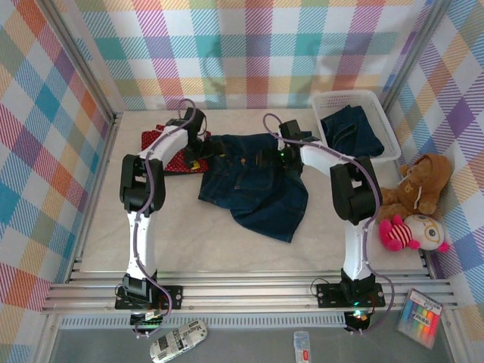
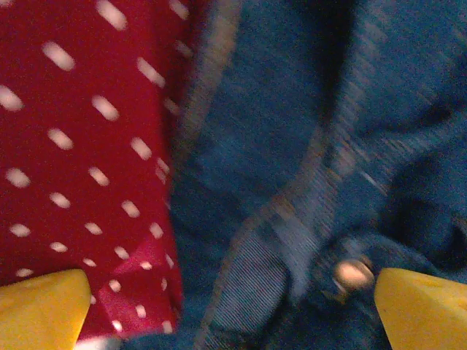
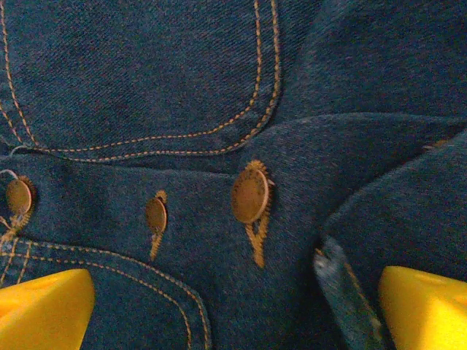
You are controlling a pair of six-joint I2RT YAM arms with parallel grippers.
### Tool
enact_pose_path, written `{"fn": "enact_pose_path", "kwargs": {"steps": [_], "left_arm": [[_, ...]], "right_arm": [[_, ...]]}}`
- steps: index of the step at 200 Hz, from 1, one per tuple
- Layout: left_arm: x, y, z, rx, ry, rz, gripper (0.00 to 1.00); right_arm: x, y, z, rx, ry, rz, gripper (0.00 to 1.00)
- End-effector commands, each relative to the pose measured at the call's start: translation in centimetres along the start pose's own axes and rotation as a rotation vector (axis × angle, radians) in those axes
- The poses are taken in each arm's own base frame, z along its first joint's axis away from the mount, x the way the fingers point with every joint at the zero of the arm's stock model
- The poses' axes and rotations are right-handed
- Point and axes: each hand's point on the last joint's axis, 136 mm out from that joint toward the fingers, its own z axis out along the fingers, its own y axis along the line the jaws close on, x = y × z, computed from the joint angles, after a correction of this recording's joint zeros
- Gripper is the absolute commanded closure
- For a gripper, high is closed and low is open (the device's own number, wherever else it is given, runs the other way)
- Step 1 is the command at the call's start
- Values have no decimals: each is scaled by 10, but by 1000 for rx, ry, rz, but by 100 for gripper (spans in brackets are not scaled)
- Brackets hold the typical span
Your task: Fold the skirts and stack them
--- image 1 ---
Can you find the red polka dot skirt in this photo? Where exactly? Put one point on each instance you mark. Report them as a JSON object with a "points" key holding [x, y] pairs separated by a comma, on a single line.
{"points": [[172, 166]]}

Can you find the dark blue denim skirt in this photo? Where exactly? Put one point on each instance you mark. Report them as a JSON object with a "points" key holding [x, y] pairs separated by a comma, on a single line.
{"points": [[264, 211], [355, 132]]}

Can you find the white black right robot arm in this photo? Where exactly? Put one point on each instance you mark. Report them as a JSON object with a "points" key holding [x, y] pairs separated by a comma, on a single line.
{"points": [[357, 249]]}

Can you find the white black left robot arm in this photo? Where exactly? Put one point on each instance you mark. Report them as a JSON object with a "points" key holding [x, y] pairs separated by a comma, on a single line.
{"points": [[143, 242]]}

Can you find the white plastic mesh basket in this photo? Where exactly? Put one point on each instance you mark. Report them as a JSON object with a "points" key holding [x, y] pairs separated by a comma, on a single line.
{"points": [[332, 102]]}

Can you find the brown teddy bear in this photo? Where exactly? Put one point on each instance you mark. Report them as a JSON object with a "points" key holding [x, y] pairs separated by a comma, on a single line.
{"points": [[427, 181]]}

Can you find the white pink plush doll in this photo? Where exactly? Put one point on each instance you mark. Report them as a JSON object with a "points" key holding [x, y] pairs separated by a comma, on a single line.
{"points": [[427, 232]]}

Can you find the newspaper print pouch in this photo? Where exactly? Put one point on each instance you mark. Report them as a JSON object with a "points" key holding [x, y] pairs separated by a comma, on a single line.
{"points": [[177, 338]]}

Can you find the small white red packet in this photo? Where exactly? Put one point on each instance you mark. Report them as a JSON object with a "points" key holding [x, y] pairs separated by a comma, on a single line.
{"points": [[302, 346]]}

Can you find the colourful marker pack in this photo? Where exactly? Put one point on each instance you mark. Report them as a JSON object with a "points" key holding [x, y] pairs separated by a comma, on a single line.
{"points": [[419, 317]]}

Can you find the aluminium side rail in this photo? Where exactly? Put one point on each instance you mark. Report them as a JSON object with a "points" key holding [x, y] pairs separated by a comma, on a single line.
{"points": [[97, 189]]}

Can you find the aluminium frame rail bed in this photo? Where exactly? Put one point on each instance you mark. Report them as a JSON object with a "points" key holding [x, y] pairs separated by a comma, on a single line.
{"points": [[246, 291]]}

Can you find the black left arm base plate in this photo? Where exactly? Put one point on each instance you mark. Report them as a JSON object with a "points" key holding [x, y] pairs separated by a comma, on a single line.
{"points": [[172, 293]]}

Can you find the aluminium frame post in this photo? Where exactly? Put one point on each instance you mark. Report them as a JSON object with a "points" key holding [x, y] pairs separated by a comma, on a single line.
{"points": [[83, 56], [414, 53]]}

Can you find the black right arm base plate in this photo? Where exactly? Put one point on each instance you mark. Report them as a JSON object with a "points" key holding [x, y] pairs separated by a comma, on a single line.
{"points": [[329, 295]]}

